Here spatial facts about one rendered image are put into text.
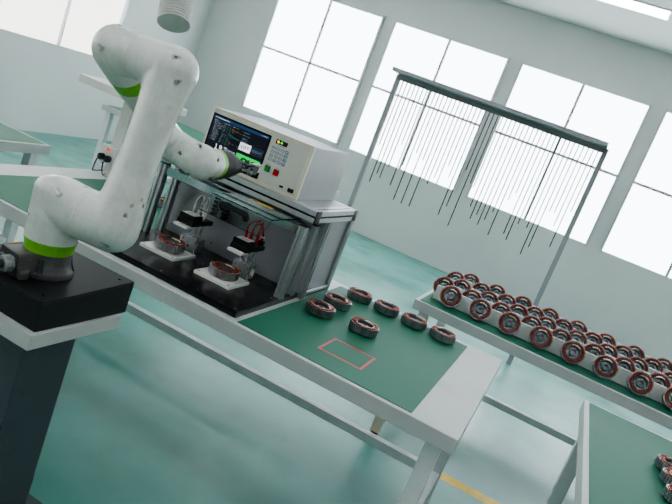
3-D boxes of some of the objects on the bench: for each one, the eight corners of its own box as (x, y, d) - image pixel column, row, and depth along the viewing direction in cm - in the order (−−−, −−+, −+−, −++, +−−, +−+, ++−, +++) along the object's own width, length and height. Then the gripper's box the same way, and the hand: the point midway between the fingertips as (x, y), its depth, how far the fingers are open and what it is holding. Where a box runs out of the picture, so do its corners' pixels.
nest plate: (228, 290, 231) (229, 287, 230) (193, 272, 235) (194, 269, 235) (248, 285, 245) (250, 282, 244) (215, 268, 249) (216, 265, 249)
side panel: (301, 300, 258) (330, 222, 252) (294, 296, 259) (323, 219, 252) (327, 291, 284) (354, 220, 278) (321, 288, 285) (348, 217, 278)
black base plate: (234, 318, 214) (237, 311, 213) (83, 239, 233) (85, 233, 232) (295, 298, 258) (297, 293, 257) (163, 233, 277) (165, 228, 276)
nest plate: (172, 261, 238) (173, 258, 238) (139, 245, 242) (140, 241, 242) (195, 258, 252) (196, 255, 252) (163, 242, 256) (164, 239, 256)
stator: (171, 256, 240) (175, 246, 239) (147, 243, 243) (150, 234, 242) (189, 253, 250) (192, 244, 250) (165, 242, 254) (168, 232, 253)
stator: (366, 340, 240) (370, 330, 239) (342, 325, 246) (346, 316, 245) (381, 337, 250) (385, 328, 249) (358, 323, 255) (361, 314, 254)
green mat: (411, 413, 193) (411, 412, 193) (237, 322, 211) (237, 321, 211) (467, 346, 281) (467, 346, 281) (340, 286, 299) (340, 286, 299)
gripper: (205, 168, 219) (240, 171, 241) (238, 183, 215) (271, 184, 237) (212, 146, 218) (247, 151, 240) (245, 161, 214) (278, 165, 236)
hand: (254, 167), depth 235 cm, fingers closed
